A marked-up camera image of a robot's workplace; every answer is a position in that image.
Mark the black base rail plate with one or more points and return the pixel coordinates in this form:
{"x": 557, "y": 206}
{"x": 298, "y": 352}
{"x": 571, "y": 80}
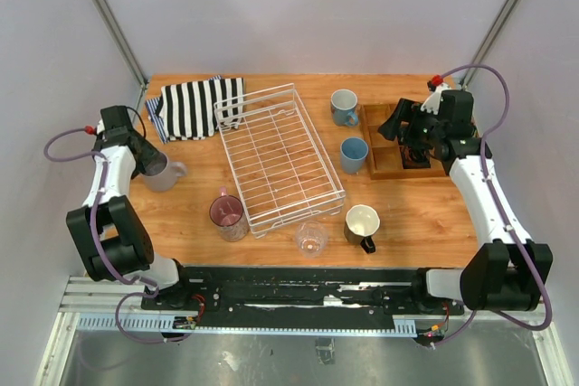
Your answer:
{"x": 306, "y": 299}

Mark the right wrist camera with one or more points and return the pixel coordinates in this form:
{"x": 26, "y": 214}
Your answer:
{"x": 436, "y": 86}

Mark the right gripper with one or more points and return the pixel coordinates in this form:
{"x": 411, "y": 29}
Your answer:
{"x": 410, "y": 113}

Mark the blue floral mug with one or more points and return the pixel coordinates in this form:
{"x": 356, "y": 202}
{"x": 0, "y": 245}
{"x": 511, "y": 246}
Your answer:
{"x": 343, "y": 105}

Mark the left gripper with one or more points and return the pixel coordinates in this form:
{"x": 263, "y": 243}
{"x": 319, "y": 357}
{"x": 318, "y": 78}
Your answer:
{"x": 148, "y": 154}

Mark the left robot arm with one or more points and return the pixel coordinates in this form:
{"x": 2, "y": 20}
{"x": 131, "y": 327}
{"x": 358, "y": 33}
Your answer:
{"x": 112, "y": 241}

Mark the clear glass cup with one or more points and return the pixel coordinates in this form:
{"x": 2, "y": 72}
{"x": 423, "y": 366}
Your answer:
{"x": 311, "y": 238}

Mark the black white-lined mug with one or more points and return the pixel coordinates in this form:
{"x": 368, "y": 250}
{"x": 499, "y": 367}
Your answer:
{"x": 361, "y": 224}

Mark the black white striped cloth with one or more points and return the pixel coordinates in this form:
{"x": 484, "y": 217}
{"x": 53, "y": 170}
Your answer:
{"x": 230, "y": 92}

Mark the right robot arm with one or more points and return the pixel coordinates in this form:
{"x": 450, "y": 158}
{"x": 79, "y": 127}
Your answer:
{"x": 509, "y": 270}

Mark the plain blue cup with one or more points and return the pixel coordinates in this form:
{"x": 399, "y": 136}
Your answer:
{"x": 353, "y": 153}

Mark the pink ghost mug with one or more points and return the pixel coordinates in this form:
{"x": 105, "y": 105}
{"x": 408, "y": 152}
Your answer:
{"x": 228, "y": 216}

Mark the white wire dish rack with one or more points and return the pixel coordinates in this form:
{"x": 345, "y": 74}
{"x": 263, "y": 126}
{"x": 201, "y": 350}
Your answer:
{"x": 281, "y": 169}

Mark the lilac grey mug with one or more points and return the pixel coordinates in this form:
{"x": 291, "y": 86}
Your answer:
{"x": 162, "y": 174}

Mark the wooden compartment tray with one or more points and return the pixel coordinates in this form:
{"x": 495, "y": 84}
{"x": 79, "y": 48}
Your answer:
{"x": 385, "y": 162}

